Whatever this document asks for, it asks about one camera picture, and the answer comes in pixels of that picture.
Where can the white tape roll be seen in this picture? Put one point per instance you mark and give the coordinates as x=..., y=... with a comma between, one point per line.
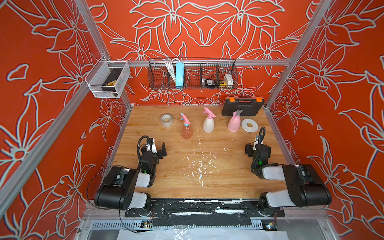
x=249, y=125

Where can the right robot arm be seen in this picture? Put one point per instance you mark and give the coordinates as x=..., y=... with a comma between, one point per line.
x=304, y=187

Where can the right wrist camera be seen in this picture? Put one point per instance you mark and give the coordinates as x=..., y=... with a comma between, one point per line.
x=256, y=142

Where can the clear tape roll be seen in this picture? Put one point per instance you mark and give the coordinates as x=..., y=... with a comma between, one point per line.
x=167, y=120

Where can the white adapter block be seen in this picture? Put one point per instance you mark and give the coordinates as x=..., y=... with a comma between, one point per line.
x=229, y=81

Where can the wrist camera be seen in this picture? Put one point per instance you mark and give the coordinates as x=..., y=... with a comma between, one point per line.
x=151, y=146
x=256, y=142

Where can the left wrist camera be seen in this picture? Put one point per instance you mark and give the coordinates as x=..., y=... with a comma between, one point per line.
x=151, y=146

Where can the pink spray bottle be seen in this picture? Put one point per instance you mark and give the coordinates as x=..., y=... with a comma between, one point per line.
x=234, y=124

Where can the black wire basket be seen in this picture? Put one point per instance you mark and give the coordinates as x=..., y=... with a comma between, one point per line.
x=161, y=72

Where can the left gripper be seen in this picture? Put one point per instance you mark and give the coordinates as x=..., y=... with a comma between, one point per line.
x=160, y=151

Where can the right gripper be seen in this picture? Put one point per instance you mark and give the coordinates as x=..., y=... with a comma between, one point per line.
x=250, y=150

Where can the black device with label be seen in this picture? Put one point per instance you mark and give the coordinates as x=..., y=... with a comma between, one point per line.
x=209, y=83

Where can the light blue box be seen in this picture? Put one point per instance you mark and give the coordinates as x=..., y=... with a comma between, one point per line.
x=179, y=75

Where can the white spray bottle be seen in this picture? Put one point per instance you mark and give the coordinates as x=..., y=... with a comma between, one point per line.
x=209, y=124

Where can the pink blue spray nozzle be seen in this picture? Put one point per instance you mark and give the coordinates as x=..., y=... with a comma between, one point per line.
x=185, y=119

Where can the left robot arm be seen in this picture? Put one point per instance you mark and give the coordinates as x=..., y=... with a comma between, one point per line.
x=118, y=188

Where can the black box in bin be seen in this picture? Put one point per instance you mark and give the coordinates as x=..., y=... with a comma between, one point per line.
x=109, y=83

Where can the clear reddish spray bottle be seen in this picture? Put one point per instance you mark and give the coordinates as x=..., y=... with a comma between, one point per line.
x=186, y=131

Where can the black orange tool case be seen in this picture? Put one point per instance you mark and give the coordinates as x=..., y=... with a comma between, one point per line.
x=249, y=106

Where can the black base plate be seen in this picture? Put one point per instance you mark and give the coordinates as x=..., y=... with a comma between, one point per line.
x=230, y=213

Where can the clear plastic wall bin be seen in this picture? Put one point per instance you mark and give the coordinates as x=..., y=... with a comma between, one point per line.
x=99, y=74

